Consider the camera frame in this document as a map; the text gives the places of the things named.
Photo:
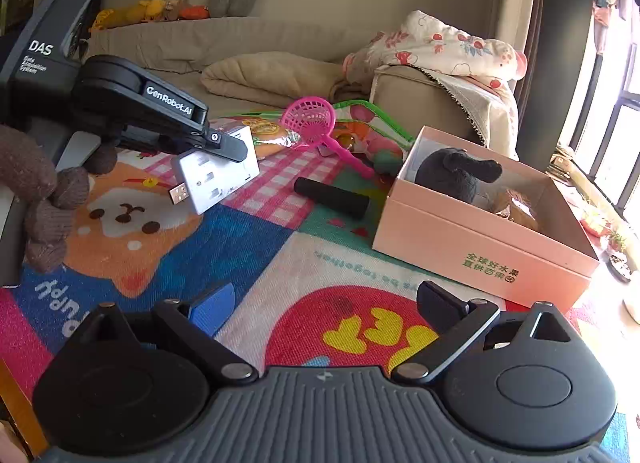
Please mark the pinkish brown plush toy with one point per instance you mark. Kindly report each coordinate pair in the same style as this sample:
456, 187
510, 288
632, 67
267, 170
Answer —
175, 10

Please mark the pink cardboard box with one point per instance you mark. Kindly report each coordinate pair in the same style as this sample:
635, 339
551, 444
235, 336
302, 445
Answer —
450, 248

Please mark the white USB charger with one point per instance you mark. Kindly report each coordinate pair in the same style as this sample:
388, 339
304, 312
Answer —
212, 185

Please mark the floral cherry print blanket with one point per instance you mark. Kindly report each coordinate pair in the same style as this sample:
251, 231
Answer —
440, 43

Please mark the yellow plush toy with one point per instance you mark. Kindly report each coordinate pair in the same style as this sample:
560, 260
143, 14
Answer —
152, 5

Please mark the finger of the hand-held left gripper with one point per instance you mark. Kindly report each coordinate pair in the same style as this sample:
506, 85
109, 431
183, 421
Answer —
170, 105

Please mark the beige folded blanket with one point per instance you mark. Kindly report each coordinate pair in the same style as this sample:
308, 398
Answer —
260, 79

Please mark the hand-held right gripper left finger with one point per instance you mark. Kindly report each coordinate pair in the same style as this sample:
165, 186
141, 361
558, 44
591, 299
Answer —
214, 310

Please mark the pink toy scoop net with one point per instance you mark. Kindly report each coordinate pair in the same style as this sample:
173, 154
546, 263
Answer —
346, 153

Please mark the window with black frame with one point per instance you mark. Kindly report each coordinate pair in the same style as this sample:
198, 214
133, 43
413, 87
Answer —
612, 133

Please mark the yellow snack packet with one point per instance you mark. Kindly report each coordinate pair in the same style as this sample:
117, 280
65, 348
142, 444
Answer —
521, 211

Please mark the small dark bowl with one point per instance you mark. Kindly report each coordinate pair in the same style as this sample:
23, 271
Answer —
619, 265

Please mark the black cylinder grip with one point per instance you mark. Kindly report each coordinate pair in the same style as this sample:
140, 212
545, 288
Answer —
330, 196

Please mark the dark curtain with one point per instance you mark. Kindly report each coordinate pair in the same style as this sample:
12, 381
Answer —
550, 68

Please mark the orange snack packet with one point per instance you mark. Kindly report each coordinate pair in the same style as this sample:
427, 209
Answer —
265, 131

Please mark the orange plush toy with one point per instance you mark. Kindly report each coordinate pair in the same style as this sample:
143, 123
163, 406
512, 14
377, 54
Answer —
195, 12

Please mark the colourful cartoon play mat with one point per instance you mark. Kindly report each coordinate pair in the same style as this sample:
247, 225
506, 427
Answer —
300, 263

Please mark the dark grey plush toy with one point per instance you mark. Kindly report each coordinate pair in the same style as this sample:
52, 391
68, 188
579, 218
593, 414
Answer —
445, 174

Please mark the beige sofa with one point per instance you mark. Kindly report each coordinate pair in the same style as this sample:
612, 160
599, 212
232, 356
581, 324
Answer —
150, 43

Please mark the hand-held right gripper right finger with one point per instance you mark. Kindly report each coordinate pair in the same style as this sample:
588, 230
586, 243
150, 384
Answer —
440, 305

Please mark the beige fringed towel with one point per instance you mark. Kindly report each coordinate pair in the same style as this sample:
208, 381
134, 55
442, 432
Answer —
482, 103

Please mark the person's left hand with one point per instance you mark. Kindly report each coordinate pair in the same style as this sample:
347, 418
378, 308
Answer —
45, 223

